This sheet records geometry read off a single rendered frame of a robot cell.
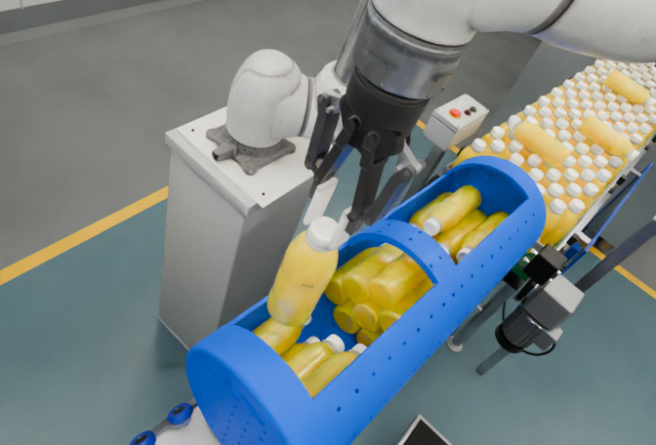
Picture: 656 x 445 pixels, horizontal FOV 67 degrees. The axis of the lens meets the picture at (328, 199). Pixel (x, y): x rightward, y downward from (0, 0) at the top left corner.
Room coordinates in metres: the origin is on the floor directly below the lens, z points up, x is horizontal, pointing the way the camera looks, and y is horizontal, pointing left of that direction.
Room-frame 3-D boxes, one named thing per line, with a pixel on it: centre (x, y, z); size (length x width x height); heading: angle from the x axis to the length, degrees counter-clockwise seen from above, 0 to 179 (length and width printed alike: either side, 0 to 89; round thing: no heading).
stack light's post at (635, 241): (1.29, -0.95, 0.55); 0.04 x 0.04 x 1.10; 62
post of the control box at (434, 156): (1.44, -0.29, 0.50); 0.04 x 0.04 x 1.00; 62
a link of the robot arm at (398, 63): (0.41, -0.01, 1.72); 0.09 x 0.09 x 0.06
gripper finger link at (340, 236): (0.40, -0.03, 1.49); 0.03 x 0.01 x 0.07; 152
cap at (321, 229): (0.41, -0.01, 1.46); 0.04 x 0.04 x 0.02
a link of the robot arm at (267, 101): (1.00, 0.24, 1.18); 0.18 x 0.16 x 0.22; 111
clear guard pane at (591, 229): (1.56, -0.98, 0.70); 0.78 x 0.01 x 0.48; 152
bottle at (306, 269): (0.41, -0.01, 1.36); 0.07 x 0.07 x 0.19
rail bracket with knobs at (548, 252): (1.07, -0.65, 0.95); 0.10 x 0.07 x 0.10; 62
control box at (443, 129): (1.44, -0.29, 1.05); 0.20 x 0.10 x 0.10; 152
